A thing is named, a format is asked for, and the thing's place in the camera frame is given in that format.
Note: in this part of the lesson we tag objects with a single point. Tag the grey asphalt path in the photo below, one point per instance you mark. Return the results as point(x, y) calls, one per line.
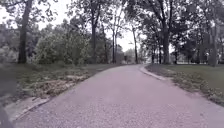
point(123, 100)

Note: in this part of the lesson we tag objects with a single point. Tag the pale concrete kerb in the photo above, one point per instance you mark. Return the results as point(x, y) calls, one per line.
point(151, 74)
point(23, 105)

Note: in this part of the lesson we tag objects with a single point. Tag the green bush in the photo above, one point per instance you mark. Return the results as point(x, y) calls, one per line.
point(63, 48)

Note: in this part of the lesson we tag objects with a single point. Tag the wood of trees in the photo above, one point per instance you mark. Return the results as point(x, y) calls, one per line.
point(165, 36)

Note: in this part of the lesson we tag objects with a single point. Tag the grass with fallen leaves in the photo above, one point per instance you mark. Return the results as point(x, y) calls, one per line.
point(50, 78)

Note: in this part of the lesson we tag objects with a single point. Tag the grass verge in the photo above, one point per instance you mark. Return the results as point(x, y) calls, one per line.
point(200, 76)

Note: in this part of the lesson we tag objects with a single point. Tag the large tree with thick trunk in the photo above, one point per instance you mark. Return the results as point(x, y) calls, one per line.
point(22, 40)

